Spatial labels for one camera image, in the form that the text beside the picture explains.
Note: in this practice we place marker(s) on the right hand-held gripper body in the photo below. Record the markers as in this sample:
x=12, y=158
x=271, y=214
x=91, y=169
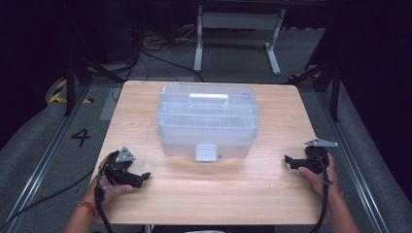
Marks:
x=315, y=160

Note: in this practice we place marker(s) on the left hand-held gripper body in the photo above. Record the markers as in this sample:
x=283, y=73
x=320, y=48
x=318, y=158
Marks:
x=118, y=168

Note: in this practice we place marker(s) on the clear plastic storage box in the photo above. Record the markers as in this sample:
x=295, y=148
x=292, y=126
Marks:
x=207, y=124

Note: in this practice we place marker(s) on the person's right hand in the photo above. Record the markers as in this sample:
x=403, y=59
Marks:
x=325, y=184

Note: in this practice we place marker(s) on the person's left hand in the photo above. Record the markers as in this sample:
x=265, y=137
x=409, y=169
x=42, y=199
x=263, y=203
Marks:
x=97, y=191

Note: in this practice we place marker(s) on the black tripod stand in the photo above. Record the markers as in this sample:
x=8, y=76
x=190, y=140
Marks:
x=69, y=87
x=335, y=97

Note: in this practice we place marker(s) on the yellow black floor tape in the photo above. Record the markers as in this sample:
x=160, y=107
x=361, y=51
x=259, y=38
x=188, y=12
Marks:
x=296, y=77
x=57, y=96

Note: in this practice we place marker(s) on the metal floor rail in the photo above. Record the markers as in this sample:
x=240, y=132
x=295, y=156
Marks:
x=351, y=161
x=45, y=158

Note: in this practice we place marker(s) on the white metal frame desk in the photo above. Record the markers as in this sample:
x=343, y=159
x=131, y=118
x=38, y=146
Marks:
x=238, y=20

